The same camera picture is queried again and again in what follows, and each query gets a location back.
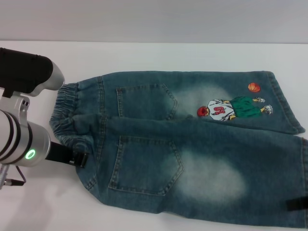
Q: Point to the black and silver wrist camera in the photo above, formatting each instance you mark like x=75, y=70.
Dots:
x=21, y=69

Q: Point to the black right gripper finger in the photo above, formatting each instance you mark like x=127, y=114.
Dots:
x=298, y=205

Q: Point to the blue denim shorts with cartoon print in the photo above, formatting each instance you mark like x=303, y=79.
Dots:
x=204, y=168

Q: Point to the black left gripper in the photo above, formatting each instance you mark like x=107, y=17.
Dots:
x=60, y=154

